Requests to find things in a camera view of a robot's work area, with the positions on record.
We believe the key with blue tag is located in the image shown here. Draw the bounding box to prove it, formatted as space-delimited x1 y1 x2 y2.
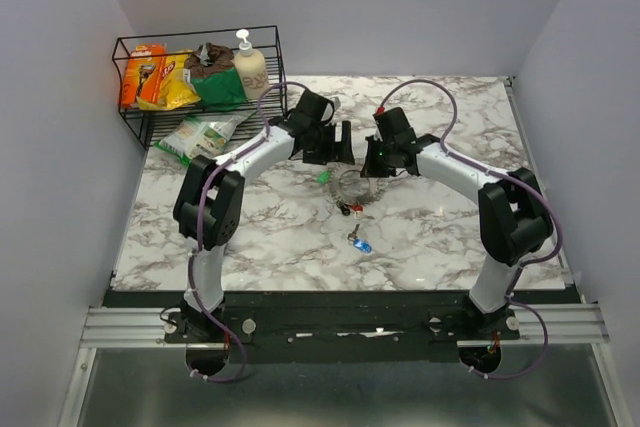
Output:
347 224 372 254

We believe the green and brown bag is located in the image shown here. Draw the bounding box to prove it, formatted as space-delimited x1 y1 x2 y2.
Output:
184 42 247 111

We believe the beige pump soap bottle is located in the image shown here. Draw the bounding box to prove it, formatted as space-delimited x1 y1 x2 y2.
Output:
234 29 270 100

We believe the metal disc with keyrings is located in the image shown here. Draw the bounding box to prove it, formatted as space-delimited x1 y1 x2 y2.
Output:
328 164 386 206

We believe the green white snack bag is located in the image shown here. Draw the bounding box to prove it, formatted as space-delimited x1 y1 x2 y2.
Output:
153 111 255 166

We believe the key with red tag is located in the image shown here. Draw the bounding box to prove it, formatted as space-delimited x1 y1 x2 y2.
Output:
349 204 372 220

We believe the yellow chips bag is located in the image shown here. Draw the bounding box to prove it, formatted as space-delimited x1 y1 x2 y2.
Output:
137 49 200 111

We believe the black car key fob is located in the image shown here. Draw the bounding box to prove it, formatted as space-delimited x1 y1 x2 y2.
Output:
337 202 351 216

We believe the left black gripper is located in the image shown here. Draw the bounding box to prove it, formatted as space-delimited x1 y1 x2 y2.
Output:
302 120 354 166

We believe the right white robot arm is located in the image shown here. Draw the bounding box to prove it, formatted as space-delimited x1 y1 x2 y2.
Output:
360 108 554 339

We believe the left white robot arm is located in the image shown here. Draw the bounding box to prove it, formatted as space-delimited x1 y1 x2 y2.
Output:
173 89 355 342

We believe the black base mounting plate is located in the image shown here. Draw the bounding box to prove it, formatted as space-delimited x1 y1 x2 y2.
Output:
82 290 601 378

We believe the black wire basket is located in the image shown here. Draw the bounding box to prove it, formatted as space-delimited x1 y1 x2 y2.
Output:
112 25 288 149

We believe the orange razor package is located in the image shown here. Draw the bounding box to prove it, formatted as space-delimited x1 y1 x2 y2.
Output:
120 44 166 109

